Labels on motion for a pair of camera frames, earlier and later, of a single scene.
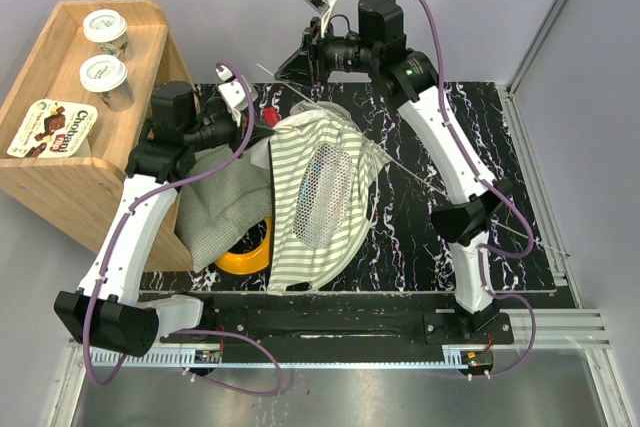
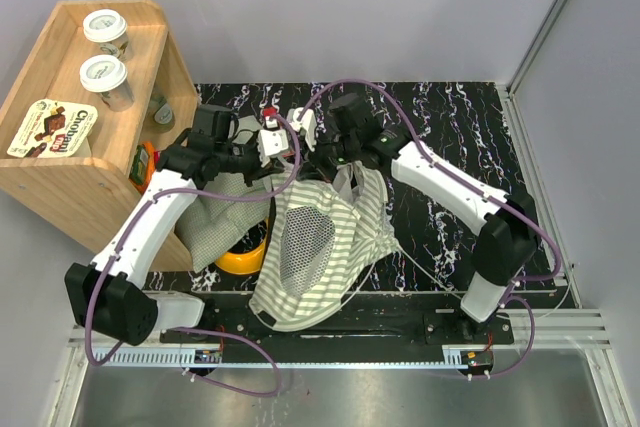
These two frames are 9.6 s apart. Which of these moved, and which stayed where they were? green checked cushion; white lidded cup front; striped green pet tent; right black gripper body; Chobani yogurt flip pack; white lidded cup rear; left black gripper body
Moved: striped green pet tent; right black gripper body; left black gripper body
Stayed: green checked cushion; Chobani yogurt flip pack; white lidded cup rear; white lidded cup front
